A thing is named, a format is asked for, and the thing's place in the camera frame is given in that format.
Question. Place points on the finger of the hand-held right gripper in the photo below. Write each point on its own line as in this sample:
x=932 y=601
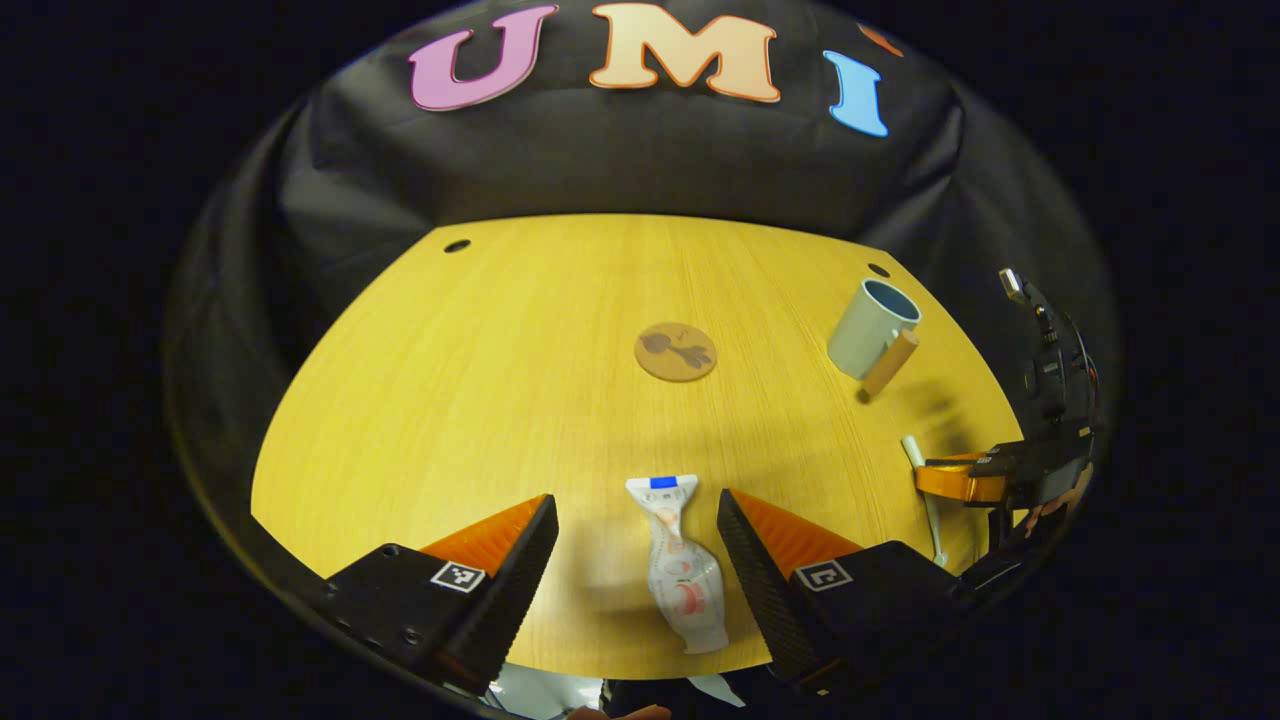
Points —
x=955 y=480

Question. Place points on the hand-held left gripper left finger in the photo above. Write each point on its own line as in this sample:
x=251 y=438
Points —
x=510 y=590

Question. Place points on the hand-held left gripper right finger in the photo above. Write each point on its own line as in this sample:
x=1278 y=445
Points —
x=760 y=590

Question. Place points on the white toothbrush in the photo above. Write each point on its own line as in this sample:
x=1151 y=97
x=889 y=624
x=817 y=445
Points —
x=928 y=500

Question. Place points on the white toothpaste tube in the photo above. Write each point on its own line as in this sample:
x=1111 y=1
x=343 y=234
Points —
x=685 y=580

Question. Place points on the round brown coaster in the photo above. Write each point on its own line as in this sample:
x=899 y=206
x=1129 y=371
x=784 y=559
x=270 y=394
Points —
x=676 y=352

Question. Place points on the white garment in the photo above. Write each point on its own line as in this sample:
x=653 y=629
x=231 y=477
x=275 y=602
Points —
x=540 y=690

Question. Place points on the black backdrop cloth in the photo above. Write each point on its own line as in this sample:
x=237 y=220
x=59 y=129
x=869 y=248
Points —
x=640 y=160

